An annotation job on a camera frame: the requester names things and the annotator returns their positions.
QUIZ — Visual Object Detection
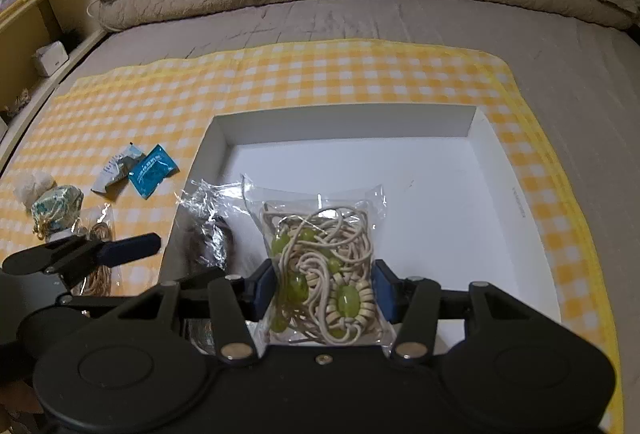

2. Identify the bag with dark cord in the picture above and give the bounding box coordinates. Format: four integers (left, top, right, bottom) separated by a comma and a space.
177, 178, 245, 272

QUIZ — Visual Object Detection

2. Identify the blue sachet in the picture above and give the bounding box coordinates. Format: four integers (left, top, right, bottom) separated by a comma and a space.
128, 144, 179, 199

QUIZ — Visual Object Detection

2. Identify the floral drawstring pouch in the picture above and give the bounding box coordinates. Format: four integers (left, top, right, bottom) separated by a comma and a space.
30, 185, 84, 240

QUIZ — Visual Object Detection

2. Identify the white shallow box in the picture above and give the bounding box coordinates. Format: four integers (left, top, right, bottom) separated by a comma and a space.
184, 104, 561, 319

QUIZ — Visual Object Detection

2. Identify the yellow checkered cloth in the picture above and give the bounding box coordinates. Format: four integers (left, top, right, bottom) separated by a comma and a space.
0, 37, 626, 434

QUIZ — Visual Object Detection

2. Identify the bag with green bead cord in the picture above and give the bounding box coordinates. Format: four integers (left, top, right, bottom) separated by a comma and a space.
241, 177, 388, 347

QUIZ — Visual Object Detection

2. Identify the bag with teal bead cord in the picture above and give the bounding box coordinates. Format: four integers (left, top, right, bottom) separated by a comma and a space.
69, 203, 116, 298

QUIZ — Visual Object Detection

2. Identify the wooden shelf unit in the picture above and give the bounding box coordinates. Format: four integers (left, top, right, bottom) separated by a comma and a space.
1, 0, 106, 165

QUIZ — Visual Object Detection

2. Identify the white mesh pouch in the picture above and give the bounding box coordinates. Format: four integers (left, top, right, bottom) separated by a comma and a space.
13, 171, 56, 213

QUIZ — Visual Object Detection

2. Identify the tissue box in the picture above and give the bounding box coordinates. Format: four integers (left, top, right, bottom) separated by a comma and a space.
32, 41, 68, 78

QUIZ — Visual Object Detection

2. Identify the grey white sachet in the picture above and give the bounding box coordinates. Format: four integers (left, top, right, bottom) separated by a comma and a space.
91, 142, 145, 201

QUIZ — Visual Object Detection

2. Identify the grey bed sheet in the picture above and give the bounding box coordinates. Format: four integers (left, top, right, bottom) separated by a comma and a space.
54, 0, 640, 434

